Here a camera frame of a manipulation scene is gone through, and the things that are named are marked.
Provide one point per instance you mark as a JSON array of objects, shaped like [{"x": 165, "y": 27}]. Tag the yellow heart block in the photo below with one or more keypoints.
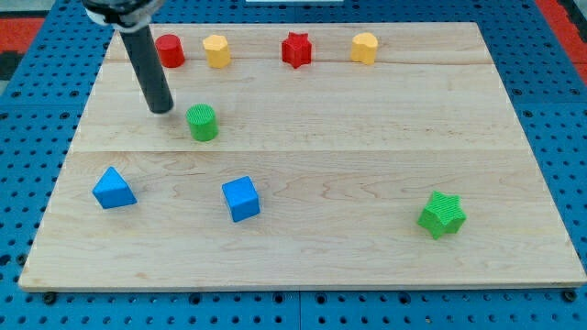
[{"x": 364, "y": 48}]

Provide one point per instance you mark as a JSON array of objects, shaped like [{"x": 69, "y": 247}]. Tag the blue triangle block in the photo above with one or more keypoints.
[{"x": 112, "y": 191}]

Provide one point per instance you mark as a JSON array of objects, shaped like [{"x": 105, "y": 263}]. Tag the light wooden board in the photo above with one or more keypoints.
[{"x": 343, "y": 155}]

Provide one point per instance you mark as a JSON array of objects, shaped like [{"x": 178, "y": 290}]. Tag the red cylinder block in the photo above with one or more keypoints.
[{"x": 170, "y": 51}]

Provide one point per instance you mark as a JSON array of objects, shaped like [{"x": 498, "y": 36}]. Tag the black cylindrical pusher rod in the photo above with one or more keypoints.
[{"x": 146, "y": 64}]

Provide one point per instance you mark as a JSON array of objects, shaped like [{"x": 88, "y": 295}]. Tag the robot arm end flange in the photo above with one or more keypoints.
[{"x": 126, "y": 16}]

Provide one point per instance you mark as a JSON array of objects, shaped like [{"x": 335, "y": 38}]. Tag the green star block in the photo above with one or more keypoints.
[{"x": 442, "y": 214}]

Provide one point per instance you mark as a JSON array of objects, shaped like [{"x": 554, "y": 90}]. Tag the red star block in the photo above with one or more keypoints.
[{"x": 297, "y": 49}]

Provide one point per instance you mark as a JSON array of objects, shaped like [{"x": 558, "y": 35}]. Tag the blue cube block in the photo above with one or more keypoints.
[{"x": 242, "y": 198}]

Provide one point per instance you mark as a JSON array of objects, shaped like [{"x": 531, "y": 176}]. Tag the green cylinder block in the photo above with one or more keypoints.
[{"x": 201, "y": 119}]

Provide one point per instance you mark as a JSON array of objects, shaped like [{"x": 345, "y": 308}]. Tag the yellow hexagon block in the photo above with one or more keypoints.
[{"x": 217, "y": 51}]

